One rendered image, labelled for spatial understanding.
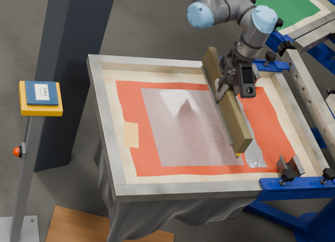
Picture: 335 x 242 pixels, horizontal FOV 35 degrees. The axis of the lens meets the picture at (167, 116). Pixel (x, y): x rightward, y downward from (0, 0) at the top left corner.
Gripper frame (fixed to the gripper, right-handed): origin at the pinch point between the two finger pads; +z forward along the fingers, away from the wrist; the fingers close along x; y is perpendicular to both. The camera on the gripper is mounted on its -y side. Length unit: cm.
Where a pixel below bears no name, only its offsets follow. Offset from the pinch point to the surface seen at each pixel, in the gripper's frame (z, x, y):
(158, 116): 13.6, 18.5, 3.6
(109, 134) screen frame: 10.1, 38.4, -7.2
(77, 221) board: 107, 28, 17
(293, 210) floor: 109, -96, 18
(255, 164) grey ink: 13.0, -11.9, -17.3
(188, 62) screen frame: 10.2, 1.9, 27.7
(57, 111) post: 14, 53, 5
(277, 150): 13.4, -23.3, -11.4
